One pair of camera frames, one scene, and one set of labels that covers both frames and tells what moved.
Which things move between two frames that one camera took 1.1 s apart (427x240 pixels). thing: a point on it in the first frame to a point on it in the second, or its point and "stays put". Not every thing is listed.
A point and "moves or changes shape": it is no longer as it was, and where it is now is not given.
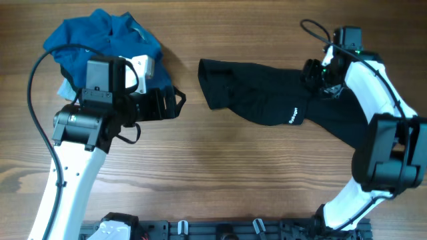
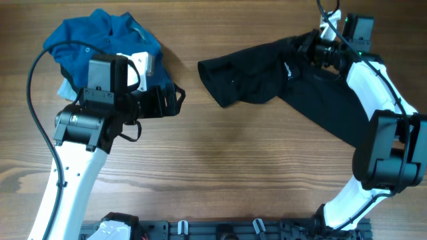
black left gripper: x=156 y=111 stays put
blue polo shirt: x=119 y=36 stays put
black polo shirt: x=279 y=96 moves or changes shape
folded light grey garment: x=67 y=91 stays put
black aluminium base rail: x=238 y=229 stays put
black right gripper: x=309 y=73 to x=307 y=49
